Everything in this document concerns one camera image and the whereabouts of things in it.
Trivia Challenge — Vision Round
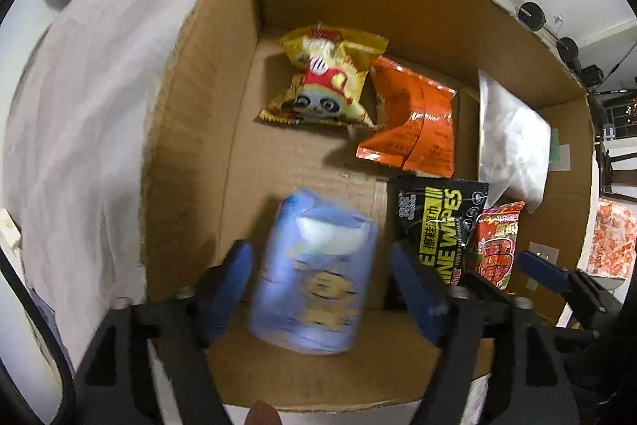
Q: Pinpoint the person's left hand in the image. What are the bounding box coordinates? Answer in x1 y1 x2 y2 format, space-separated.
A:
247 399 279 425

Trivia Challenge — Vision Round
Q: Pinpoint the white plastic bag packet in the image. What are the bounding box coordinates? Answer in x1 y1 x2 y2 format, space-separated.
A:
477 67 553 214

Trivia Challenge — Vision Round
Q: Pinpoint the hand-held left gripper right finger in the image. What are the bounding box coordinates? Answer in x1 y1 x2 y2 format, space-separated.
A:
389 243 580 425

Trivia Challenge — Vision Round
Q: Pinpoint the black kettlebell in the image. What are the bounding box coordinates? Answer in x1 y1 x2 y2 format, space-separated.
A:
580 64 605 87

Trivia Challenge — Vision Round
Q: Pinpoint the grey tablecloth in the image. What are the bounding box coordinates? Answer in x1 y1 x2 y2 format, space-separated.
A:
0 0 493 425

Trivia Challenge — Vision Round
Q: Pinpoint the yellow panda snack packet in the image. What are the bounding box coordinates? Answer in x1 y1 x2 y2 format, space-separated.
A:
258 24 389 131

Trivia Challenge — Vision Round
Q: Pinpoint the blue tissue pack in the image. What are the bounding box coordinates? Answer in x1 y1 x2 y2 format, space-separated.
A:
248 188 375 356

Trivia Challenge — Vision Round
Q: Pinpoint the cardboard box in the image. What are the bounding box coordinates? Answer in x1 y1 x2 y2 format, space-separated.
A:
141 0 595 411

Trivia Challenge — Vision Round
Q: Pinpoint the dark wooden chair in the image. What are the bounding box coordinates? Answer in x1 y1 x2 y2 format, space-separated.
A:
594 141 637 197

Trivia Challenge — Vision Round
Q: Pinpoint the short barbell with black plates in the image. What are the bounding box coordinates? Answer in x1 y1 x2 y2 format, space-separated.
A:
516 1 582 65

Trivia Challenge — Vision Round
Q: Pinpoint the orange snack packet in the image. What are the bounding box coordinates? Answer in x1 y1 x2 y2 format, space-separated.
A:
356 55 457 179

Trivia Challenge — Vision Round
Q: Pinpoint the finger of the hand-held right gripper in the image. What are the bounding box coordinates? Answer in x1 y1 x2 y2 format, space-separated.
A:
540 324 600 341
518 252 623 311

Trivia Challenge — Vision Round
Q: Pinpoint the orange floral towel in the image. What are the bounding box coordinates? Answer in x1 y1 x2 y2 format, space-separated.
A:
587 198 637 279

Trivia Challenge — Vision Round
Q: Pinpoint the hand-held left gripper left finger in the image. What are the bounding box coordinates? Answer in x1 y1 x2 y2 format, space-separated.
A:
74 240 253 425

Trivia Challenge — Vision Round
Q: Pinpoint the black wipes packet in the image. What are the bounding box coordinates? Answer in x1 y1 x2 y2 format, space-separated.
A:
393 176 491 291

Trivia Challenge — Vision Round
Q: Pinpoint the red snack packet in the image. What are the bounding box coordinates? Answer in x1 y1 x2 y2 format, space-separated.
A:
460 201 526 291

